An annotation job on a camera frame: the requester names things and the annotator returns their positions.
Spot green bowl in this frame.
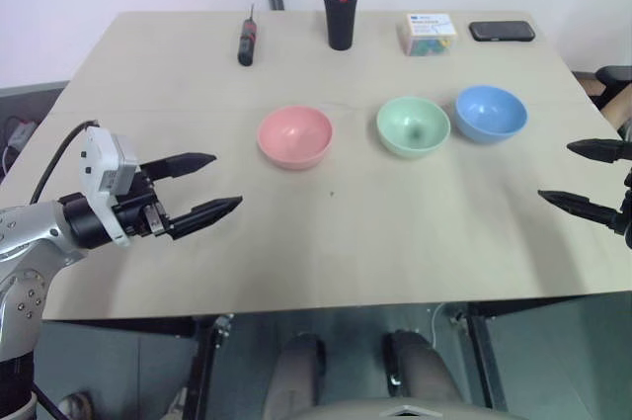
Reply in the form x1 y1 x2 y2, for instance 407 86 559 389
376 96 452 160

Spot white power adapter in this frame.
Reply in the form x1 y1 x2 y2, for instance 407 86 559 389
5 117 37 150

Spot black and red screwdriver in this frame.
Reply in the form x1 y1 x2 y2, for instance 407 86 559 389
237 2 259 67

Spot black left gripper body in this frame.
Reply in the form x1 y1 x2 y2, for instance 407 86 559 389
113 165 176 243

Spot brown cardboard box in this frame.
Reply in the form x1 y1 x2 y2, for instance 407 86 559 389
574 70 632 140

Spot clear box of coloured clips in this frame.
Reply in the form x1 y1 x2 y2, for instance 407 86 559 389
396 12 458 57

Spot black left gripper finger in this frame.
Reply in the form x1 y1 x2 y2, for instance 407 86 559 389
140 152 218 184
167 196 245 242

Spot black table leg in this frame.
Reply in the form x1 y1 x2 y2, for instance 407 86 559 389
172 312 236 420
451 300 511 412

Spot black chair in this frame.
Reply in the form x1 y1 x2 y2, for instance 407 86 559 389
593 64 632 113

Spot black phone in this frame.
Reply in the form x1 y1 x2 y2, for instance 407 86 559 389
467 20 538 44

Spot pink bowl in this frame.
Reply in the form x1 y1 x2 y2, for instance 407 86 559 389
256 105 335 172

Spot blue bowl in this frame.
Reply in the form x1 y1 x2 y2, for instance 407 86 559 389
454 85 529 146

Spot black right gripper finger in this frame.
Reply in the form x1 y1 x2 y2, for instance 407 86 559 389
537 189 625 235
567 138 632 165

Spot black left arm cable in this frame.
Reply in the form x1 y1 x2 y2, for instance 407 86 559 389
29 119 100 207

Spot dark rounded leg shape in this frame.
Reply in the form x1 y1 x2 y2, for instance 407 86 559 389
382 329 464 409

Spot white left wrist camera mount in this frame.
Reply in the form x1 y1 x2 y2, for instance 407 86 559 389
78 126 143 249

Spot shoe on floor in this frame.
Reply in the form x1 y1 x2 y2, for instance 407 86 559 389
57 389 96 420

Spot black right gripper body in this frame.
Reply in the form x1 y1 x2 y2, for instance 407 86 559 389
614 167 632 250

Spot black pen cup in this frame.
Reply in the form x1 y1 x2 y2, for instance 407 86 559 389
321 0 360 51

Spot white cable under table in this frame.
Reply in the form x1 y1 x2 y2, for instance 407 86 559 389
428 302 447 348

